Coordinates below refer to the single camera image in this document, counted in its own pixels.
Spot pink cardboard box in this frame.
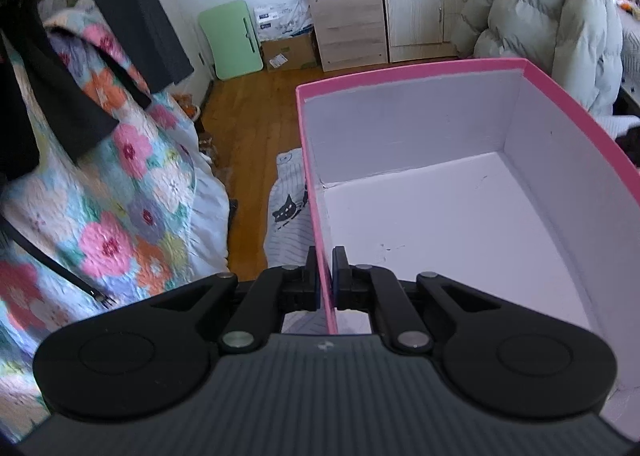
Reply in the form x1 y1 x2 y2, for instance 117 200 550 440
296 59 639 436

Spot floral quilt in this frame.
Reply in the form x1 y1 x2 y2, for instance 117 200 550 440
1 9 230 442

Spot cardboard box on floor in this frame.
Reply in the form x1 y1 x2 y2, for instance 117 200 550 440
262 31 319 72

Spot green folding table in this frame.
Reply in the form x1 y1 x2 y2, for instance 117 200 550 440
198 0 264 80

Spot black hanging coat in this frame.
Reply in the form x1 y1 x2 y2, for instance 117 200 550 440
1 0 118 185

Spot tissue packs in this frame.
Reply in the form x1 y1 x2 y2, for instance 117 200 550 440
254 0 312 42

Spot grey puffer jacket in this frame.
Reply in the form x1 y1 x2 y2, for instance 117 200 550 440
451 0 623 115

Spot dark grey hanging shirt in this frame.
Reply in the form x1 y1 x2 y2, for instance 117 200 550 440
94 0 193 94

